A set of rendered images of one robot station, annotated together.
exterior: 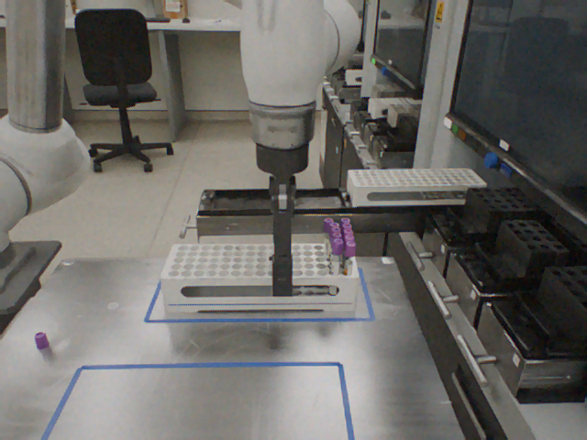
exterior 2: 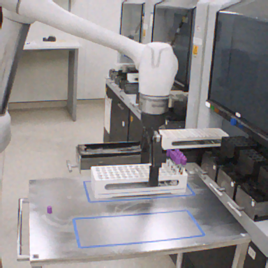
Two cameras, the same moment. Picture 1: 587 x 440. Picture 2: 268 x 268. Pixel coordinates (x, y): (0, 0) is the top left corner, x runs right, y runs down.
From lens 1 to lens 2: 59 cm
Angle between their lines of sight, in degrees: 17
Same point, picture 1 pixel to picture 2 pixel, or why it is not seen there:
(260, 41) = (152, 70)
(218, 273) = (121, 177)
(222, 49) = (26, 60)
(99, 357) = (78, 215)
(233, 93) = (32, 89)
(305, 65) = (169, 79)
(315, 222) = not seen: hidden behind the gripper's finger
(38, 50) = (8, 74)
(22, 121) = not seen: outside the picture
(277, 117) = (156, 100)
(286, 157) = (158, 118)
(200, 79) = not seen: hidden behind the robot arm
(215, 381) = (137, 220)
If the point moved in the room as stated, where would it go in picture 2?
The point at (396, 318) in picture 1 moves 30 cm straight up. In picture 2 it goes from (204, 193) to (216, 104)
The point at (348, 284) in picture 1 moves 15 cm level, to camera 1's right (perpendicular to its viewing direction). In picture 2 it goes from (183, 179) to (225, 176)
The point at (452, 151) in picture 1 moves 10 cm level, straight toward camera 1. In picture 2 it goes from (209, 119) to (211, 126)
